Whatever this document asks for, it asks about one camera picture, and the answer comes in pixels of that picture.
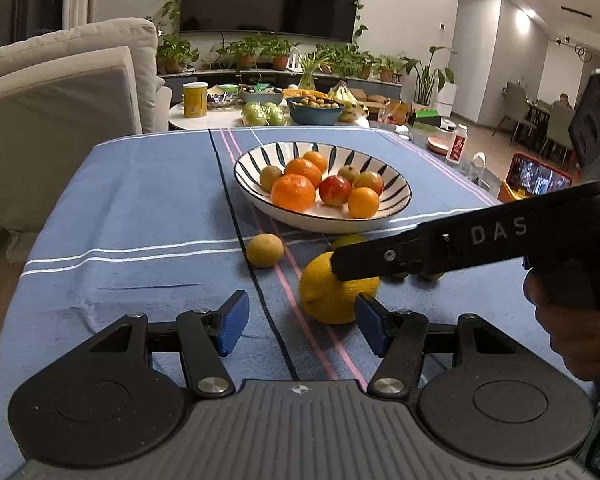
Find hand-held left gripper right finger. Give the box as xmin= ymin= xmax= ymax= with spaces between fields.
xmin=354 ymin=292 xmax=515 ymax=402

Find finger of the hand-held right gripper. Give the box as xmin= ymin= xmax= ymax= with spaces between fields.
xmin=331 ymin=230 xmax=454 ymax=282

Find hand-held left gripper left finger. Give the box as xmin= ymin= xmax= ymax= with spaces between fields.
xmin=86 ymin=289 xmax=251 ymax=401

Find yellow lemon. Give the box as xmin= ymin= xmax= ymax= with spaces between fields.
xmin=299 ymin=251 xmax=381 ymax=325

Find pale smooth orange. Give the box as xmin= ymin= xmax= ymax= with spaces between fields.
xmin=347 ymin=187 xmax=381 ymax=219

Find white bowl with dark stripes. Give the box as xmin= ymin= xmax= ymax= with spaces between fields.
xmin=233 ymin=141 xmax=412 ymax=234

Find small yellow red apple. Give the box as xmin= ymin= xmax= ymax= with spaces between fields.
xmin=352 ymin=170 xmax=384 ymax=196

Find large mandarin orange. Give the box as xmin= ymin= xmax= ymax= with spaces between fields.
xmin=271 ymin=173 xmax=317 ymax=213

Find person's right hand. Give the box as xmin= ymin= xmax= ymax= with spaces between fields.
xmin=523 ymin=270 xmax=600 ymax=382

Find phone in orange case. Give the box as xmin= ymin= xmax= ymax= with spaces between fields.
xmin=510 ymin=153 xmax=574 ymax=199

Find grey dining chair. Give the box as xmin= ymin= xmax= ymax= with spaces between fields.
xmin=540 ymin=104 xmax=577 ymax=162
xmin=495 ymin=81 xmax=537 ymax=137

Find dark stone table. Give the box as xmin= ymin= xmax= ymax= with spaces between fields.
xmin=370 ymin=120 xmax=502 ymax=197

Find bottle with red label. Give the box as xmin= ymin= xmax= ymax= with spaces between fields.
xmin=447 ymin=125 xmax=468 ymax=163

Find blue striped tablecloth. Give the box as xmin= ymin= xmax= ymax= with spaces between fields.
xmin=0 ymin=126 xmax=596 ymax=480

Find green box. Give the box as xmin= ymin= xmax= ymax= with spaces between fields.
xmin=413 ymin=109 xmax=444 ymax=129

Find cardboard boxes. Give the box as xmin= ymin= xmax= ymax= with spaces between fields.
xmin=350 ymin=88 xmax=416 ymax=124

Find blue bowl of small fruit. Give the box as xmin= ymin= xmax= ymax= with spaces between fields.
xmin=286 ymin=96 xmax=345 ymax=126

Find bunch of bananas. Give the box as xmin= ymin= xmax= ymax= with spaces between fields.
xmin=328 ymin=81 xmax=369 ymax=123

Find white floor appliance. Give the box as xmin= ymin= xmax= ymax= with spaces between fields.
xmin=436 ymin=84 xmax=457 ymax=117

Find pendant lamp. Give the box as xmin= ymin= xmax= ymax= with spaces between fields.
xmin=555 ymin=6 xmax=595 ymax=62

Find potted green plant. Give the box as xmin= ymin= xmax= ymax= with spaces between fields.
xmin=375 ymin=54 xmax=407 ymax=83
xmin=316 ymin=44 xmax=376 ymax=80
xmin=262 ymin=37 xmax=301 ymax=71
xmin=215 ymin=35 xmax=264 ymax=71
xmin=156 ymin=34 xmax=200 ymax=75

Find tall leafy floor plant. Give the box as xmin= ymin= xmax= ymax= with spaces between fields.
xmin=405 ymin=46 xmax=456 ymax=109

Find glass vase with plant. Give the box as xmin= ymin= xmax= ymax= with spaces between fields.
xmin=296 ymin=51 xmax=326 ymax=92

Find teal bowl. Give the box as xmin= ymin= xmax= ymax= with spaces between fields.
xmin=239 ymin=87 xmax=284 ymax=106

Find white round coffee table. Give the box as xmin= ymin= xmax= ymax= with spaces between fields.
xmin=169 ymin=100 xmax=371 ymax=134

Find yellow can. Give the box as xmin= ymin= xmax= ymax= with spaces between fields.
xmin=182 ymin=82 xmax=209 ymax=119

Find dark television cabinet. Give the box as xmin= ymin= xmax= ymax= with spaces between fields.
xmin=159 ymin=67 xmax=406 ymax=92

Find beige armchair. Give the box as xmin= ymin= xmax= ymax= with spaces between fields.
xmin=0 ymin=17 xmax=173 ymax=236

